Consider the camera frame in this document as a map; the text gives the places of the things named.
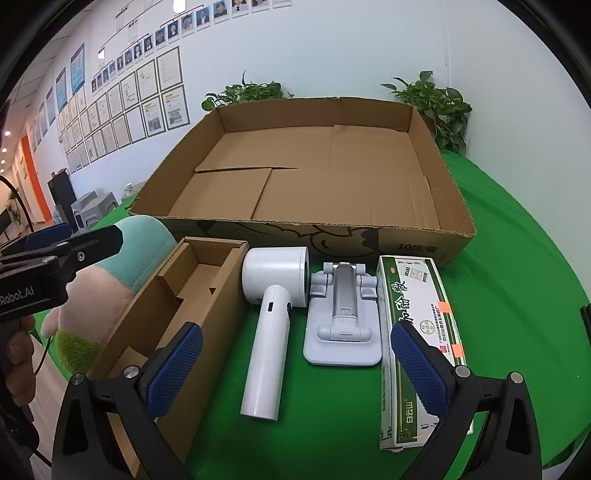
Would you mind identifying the pastel plush toy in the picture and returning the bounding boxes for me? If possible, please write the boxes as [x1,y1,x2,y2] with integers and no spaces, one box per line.
[41,215,178,374]

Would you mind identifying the green and white medicine box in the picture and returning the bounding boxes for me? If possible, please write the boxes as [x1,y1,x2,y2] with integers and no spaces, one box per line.
[375,255,476,452]

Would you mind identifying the row of portrait photos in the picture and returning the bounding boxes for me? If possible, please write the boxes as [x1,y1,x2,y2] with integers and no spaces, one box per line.
[91,0,294,93]

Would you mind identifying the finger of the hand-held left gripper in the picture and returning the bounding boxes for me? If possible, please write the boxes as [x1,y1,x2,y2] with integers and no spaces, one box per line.
[22,223,72,247]
[55,225,124,280]

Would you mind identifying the white folding phone stand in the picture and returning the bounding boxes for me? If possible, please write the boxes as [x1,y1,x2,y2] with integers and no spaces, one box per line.
[303,261,383,367]

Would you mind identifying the green tablecloth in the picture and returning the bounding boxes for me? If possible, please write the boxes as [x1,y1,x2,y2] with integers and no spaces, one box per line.
[34,150,591,480]

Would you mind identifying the person's left hand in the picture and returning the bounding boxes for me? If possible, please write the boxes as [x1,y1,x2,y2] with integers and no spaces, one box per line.
[0,315,38,409]

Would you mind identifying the grey plastic stools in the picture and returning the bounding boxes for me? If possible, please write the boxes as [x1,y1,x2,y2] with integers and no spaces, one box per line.
[71,190,116,232]

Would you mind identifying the black cable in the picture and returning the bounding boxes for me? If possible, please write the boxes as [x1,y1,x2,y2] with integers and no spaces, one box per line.
[0,408,52,468]
[0,175,35,234]

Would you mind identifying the white handheld hair dryer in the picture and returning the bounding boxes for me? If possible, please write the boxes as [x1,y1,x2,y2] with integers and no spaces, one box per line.
[240,246,310,422]

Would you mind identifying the wall of framed certificates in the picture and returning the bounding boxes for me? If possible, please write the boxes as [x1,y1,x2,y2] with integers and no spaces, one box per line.
[55,46,191,174]

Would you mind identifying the small cardboard insert box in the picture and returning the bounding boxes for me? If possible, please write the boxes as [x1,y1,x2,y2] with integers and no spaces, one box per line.
[85,236,250,480]

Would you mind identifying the black cabinet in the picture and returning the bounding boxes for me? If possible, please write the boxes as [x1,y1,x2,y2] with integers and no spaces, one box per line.
[47,174,78,232]

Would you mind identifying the large cardboard box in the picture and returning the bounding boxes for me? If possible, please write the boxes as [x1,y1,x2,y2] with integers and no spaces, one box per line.
[128,96,476,268]

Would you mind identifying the green potted plant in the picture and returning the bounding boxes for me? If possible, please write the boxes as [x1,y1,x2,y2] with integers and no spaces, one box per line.
[201,70,294,112]
[381,71,472,154]

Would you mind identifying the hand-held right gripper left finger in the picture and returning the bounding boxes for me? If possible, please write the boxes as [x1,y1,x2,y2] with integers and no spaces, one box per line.
[52,320,204,480]

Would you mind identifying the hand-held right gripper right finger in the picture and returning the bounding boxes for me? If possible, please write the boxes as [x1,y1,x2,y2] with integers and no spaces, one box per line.
[390,320,542,480]

